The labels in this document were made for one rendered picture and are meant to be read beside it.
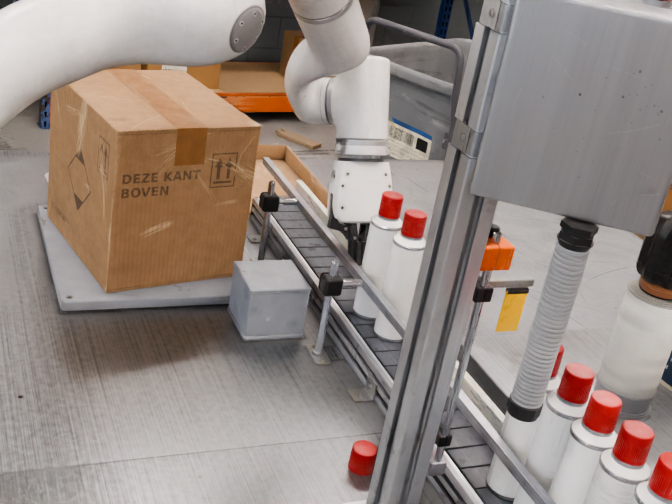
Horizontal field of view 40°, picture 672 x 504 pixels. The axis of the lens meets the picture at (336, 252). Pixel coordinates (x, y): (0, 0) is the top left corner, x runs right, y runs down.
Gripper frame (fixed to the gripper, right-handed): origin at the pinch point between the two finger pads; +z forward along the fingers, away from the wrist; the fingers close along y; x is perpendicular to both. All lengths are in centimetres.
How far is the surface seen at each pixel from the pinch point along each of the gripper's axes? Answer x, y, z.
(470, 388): -31.0, 3.2, 14.9
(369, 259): -10.0, -2.6, -0.3
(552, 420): -56, -2, 12
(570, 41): -71, -14, -27
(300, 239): 19.4, -2.5, -0.2
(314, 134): 338, 128, -22
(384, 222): -12.6, -1.6, -6.2
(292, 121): 357, 122, -29
